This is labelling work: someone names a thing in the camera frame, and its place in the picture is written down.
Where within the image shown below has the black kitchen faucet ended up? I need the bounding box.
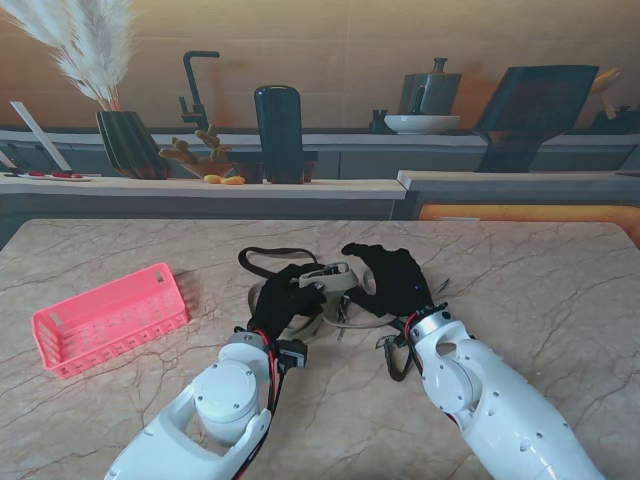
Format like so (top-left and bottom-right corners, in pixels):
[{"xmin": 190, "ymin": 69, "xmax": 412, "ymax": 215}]
[{"xmin": 179, "ymin": 50, "xmax": 221, "ymax": 132}]

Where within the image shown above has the white ceramic bowl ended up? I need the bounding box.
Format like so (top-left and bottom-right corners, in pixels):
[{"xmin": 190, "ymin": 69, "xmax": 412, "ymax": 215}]
[{"xmin": 383, "ymin": 114, "xmax": 462, "ymax": 135}]

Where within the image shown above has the dark brown woven belt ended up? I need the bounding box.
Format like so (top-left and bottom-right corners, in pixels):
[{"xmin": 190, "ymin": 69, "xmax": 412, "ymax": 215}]
[{"xmin": 236, "ymin": 246, "xmax": 416, "ymax": 384}]

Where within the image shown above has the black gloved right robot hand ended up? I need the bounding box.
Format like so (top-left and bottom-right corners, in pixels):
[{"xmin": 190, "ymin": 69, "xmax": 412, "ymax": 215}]
[{"xmin": 341, "ymin": 242, "xmax": 435, "ymax": 320}]

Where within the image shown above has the dark low tray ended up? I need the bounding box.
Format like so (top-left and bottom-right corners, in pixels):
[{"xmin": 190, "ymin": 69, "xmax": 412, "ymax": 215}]
[{"xmin": 227, "ymin": 149, "xmax": 320, "ymax": 184}]

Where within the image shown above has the beige woven belt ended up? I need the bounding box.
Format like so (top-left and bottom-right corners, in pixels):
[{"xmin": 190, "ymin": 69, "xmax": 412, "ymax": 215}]
[{"xmin": 247, "ymin": 260, "xmax": 450, "ymax": 344}]

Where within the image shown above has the grey ceramic jug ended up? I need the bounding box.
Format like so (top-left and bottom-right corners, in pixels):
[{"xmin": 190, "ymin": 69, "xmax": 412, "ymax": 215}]
[{"xmin": 399, "ymin": 56, "xmax": 464, "ymax": 117}]

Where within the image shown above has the pink plastic storage basket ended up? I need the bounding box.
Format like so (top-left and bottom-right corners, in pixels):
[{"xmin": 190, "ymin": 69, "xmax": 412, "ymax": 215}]
[{"xmin": 31, "ymin": 262, "xmax": 190, "ymax": 380}]

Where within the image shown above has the red black left arm cable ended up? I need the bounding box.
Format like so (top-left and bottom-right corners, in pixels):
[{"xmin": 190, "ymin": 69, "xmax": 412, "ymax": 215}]
[{"xmin": 232, "ymin": 333, "xmax": 287, "ymax": 480}]

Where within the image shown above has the white leaning board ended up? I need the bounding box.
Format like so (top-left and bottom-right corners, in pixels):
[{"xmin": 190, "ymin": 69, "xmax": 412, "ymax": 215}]
[{"xmin": 9, "ymin": 100, "xmax": 74, "ymax": 172}]

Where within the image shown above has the white pampas grass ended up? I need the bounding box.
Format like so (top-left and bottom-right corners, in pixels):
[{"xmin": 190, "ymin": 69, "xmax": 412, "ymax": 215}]
[{"xmin": 0, "ymin": 0, "xmax": 136, "ymax": 112}]

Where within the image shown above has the cactus plant in bowl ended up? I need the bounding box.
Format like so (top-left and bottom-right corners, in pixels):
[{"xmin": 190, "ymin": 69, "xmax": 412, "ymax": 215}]
[{"xmin": 158, "ymin": 123, "xmax": 236, "ymax": 180}]

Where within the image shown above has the plate with red food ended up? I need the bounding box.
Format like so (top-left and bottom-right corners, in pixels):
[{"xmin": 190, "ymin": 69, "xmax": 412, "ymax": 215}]
[{"xmin": 17, "ymin": 170, "xmax": 95, "ymax": 183}]

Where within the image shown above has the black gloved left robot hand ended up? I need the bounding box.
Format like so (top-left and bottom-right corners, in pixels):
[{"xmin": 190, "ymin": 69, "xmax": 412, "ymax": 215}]
[{"xmin": 248, "ymin": 263, "xmax": 329, "ymax": 346}]

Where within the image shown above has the dark tilted panel stand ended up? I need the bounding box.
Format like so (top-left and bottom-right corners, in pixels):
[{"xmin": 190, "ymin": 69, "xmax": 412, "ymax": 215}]
[{"xmin": 472, "ymin": 64, "xmax": 600, "ymax": 174}]

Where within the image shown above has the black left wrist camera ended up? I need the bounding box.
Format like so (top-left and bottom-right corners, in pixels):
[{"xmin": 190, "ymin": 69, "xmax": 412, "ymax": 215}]
[{"xmin": 275, "ymin": 338, "xmax": 309, "ymax": 374}]

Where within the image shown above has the tall black cylinder container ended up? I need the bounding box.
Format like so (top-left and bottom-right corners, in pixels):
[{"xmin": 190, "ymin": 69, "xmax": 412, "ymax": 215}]
[{"xmin": 253, "ymin": 85, "xmax": 305, "ymax": 185}]

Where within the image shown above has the dark ribbed vase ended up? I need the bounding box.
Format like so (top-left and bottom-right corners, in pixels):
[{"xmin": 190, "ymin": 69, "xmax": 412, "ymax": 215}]
[{"xmin": 95, "ymin": 110, "xmax": 169, "ymax": 180}]

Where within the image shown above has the grey kitchen counter wood top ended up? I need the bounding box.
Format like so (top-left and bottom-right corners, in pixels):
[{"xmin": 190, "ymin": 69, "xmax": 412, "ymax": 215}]
[{"xmin": 0, "ymin": 127, "xmax": 640, "ymax": 249}]

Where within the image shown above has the yellow wooden spatula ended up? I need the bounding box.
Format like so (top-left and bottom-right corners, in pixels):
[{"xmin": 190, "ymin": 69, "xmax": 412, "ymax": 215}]
[{"xmin": 592, "ymin": 67, "xmax": 624, "ymax": 119}]

